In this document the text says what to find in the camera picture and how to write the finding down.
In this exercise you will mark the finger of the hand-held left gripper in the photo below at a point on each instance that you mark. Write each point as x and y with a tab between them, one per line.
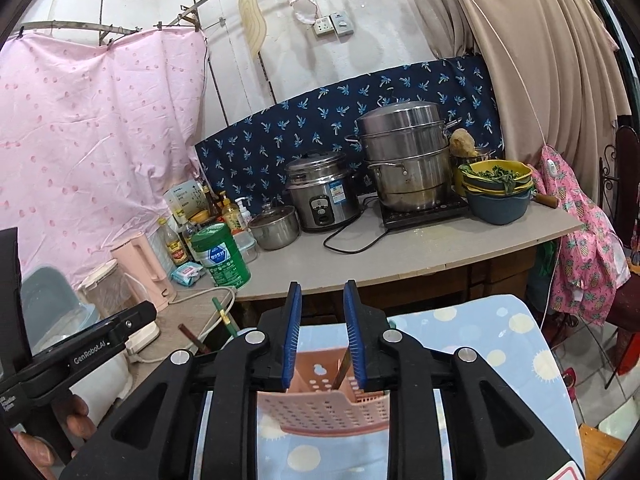
100	342

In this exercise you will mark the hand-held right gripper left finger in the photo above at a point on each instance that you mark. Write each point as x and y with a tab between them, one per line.
291	335

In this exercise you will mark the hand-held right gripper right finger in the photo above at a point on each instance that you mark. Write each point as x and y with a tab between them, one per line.
356	335

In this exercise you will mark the dark red chopstick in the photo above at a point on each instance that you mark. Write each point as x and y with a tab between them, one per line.
344	372

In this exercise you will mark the green chopstick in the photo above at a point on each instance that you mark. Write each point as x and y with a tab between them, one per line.
227	320

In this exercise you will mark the pink perforated plastic basket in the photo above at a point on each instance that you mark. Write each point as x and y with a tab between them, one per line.
320	405

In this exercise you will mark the brown chopstick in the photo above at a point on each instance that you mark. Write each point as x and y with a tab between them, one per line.
195	340

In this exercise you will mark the person's left hand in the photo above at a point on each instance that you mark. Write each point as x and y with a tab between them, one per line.
72	417

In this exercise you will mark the white power strip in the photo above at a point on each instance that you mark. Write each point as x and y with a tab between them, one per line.
142	337

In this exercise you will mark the white dish drainer blue lid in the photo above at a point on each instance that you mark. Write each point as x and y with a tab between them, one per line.
55	310

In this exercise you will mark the clear jar white lid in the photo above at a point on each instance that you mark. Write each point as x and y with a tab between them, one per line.
107	290

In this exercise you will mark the pink electric kettle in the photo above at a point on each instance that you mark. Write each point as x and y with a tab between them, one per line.
142	272

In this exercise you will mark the clear food container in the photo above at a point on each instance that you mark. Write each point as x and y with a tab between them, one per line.
246	247

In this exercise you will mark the green tin can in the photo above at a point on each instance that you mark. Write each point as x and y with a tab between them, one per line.
220	257

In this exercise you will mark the grey kitchen counter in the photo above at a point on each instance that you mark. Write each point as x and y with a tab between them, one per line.
425	255

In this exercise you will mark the small steel pot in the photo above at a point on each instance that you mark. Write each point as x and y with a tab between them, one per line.
274	227

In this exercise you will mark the blue soap packet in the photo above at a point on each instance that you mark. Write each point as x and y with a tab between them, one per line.
186	274

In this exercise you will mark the soy sauce bottle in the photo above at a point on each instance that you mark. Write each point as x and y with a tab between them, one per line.
174	245

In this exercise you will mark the white pump bottle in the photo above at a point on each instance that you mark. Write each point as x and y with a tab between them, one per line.
243	215

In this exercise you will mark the blue dotted tablecloth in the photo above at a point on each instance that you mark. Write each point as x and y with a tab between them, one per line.
480	375

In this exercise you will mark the yellow label bottle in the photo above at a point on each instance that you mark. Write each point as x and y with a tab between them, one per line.
231	217

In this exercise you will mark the black induction cooktop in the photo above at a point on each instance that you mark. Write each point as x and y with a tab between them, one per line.
425	212

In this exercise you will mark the steel rice cooker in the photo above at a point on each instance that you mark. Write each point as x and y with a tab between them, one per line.
322	192

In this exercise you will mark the dark glass bottle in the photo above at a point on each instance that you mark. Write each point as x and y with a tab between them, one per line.
212	202

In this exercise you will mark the white carton box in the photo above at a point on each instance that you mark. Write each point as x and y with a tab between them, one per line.
185	197

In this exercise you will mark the pink dotted curtain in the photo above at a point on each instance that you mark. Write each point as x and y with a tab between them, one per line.
90	150

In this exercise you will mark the steel steamer pot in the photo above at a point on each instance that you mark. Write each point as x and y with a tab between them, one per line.
407	160

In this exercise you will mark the stack of coloured bowls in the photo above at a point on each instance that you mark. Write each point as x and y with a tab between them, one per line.
495	192

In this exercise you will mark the navy printed cloth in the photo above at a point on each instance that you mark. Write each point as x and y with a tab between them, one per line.
300	120

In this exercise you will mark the yellow loofah sponge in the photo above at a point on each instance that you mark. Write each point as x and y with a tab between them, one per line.
462	142

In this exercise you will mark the pink pineapple print cloth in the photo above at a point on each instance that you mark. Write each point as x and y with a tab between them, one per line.
585	240

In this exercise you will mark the wooden stool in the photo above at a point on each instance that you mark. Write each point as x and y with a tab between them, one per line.
600	452

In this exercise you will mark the dark metal chair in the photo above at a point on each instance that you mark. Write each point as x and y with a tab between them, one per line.
625	185

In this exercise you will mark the hanging wooden board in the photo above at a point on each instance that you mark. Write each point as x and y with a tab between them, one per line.
251	15

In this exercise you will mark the beige curtain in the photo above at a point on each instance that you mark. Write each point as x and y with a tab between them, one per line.
540	50

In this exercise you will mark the white wall socket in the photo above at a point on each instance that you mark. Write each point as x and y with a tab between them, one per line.
323	26

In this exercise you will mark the curved metal rail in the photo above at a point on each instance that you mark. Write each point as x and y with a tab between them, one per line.
150	22

